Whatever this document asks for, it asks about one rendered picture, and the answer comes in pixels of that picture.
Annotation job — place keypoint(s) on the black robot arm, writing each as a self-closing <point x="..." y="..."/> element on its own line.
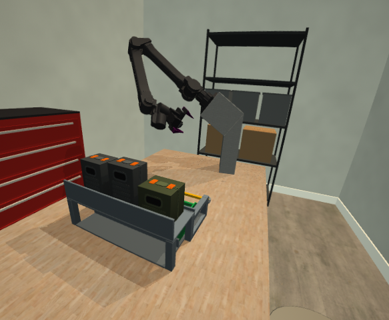
<point x="189" y="88"/>

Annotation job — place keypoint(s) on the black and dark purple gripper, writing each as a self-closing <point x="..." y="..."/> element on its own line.
<point x="182" y="113"/>

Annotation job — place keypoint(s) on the grey metal shelf rack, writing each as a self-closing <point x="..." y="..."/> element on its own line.
<point x="115" y="221"/>

